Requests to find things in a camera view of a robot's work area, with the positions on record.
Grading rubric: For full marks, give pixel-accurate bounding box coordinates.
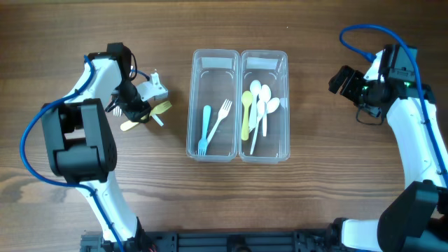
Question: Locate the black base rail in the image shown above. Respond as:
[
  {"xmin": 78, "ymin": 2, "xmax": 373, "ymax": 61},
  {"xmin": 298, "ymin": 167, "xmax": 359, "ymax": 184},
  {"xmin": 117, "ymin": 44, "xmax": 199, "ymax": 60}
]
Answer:
[{"xmin": 80, "ymin": 227, "xmax": 351, "ymax": 252}]

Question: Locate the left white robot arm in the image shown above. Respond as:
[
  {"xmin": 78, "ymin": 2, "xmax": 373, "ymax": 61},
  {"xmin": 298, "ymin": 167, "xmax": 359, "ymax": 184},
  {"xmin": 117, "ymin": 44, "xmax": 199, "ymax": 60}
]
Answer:
[{"xmin": 41, "ymin": 43, "xmax": 153, "ymax": 251}]

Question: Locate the yellow plastic fork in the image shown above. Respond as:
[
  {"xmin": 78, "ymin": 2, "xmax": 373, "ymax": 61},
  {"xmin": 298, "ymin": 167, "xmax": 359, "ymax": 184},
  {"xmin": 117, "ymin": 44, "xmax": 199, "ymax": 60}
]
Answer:
[{"xmin": 120, "ymin": 101, "xmax": 172, "ymax": 132}]

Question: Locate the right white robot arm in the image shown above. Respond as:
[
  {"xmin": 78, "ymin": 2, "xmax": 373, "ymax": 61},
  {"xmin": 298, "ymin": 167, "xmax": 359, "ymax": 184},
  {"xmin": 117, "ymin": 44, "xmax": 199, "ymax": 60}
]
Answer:
[{"xmin": 326, "ymin": 66, "xmax": 447, "ymax": 251}]

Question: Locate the clear plastic container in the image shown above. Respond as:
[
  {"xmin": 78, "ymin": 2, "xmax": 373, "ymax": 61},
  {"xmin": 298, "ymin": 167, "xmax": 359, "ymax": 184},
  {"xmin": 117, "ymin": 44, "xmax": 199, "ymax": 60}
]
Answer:
[
  {"xmin": 186, "ymin": 49, "xmax": 241, "ymax": 162},
  {"xmin": 239, "ymin": 50, "xmax": 291, "ymax": 164}
]

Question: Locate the blue cable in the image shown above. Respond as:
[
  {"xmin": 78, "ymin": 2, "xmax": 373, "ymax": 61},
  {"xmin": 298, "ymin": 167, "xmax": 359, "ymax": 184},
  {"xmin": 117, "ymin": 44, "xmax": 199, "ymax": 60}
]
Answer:
[
  {"xmin": 19, "ymin": 54, "xmax": 151, "ymax": 252},
  {"xmin": 338, "ymin": 24, "xmax": 448, "ymax": 183}
]

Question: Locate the white spoon two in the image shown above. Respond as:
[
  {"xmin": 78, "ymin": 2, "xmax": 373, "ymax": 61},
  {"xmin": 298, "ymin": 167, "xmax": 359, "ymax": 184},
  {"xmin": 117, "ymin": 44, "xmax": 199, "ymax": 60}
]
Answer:
[{"xmin": 250, "ymin": 100, "xmax": 265, "ymax": 155}]

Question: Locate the yellow plastic spoon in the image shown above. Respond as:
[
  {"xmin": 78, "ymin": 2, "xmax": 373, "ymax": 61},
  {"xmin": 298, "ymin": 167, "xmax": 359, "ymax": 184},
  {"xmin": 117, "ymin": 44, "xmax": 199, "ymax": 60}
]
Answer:
[{"xmin": 241, "ymin": 90, "xmax": 253, "ymax": 141}]

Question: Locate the white fork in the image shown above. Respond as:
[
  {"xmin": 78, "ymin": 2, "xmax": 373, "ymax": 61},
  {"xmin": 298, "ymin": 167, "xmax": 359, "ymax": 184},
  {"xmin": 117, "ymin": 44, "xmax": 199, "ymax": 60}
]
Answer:
[
  {"xmin": 207, "ymin": 99, "xmax": 232, "ymax": 144},
  {"xmin": 152, "ymin": 115, "xmax": 164, "ymax": 127},
  {"xmin": 112, "ymin": 106, "xmax": 123, "ymax": 117}
]

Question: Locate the white spoon four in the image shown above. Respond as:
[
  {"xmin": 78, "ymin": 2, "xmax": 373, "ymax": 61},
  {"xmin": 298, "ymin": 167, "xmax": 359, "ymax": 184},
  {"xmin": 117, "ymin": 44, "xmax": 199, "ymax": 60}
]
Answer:
[{"xmin": 248, "ymin": 80, "xmax": 261, "ymax": 131}]

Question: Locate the light blue plastic fork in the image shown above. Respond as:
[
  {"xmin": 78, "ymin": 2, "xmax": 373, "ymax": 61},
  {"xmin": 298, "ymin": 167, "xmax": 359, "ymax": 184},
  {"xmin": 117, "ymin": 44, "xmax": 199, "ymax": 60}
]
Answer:
[{"xmin": 198, "ymin": 105, "xmax": 211, "ymax": 155}]

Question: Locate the white spoon one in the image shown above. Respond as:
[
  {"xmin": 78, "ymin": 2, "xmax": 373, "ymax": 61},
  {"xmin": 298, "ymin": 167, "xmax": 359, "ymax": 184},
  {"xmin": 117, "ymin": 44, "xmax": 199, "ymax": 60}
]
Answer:
[{"xmin": 259, "ymin": 85, "xmax": 272, "ymax": 137}]

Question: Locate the right clear plastic container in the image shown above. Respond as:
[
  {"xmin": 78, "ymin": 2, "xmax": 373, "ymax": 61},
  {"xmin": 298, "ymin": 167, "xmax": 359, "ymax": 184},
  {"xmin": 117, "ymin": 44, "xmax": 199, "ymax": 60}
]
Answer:
[{"xmin": 239, "ymin": 50, "xmax": 291, "ymax": 164}]

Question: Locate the left blue cable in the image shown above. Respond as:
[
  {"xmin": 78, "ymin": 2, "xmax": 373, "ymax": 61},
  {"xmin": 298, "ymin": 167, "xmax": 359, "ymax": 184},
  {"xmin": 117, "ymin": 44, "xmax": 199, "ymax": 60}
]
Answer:
[{"xmin": 19, "ymin": 54, "xmax": 151, "ymax": 252}]

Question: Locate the white fork under blue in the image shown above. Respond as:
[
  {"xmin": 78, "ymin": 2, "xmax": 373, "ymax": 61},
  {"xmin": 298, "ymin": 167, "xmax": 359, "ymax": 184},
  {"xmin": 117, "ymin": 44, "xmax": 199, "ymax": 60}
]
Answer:
[{"xmin": 152, "ymin": 115, "xmax": 164, "ymax": 127}]

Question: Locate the white spoon three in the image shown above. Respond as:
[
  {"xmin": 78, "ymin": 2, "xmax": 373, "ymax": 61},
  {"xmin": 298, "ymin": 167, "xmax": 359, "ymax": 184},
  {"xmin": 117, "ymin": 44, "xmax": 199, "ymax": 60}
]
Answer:
[{"xmin": 266, "ymin": 97, "xmax": 280, "ymax": 113}]

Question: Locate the right blue cable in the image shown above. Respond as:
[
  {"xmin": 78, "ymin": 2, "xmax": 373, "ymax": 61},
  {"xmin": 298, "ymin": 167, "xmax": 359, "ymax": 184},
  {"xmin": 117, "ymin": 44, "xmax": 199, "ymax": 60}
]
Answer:
[{"xmin": 338, "ymin": 24, "xmax": 448, "ymax": 183}]

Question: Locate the left clear plastic container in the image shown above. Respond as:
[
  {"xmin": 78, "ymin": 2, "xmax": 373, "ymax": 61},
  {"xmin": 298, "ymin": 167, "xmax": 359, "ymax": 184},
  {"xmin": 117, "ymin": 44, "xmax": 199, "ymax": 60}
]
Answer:
[{"xmin": 186, "ymin": 49, "xmax": 241, "ymax": 162}]

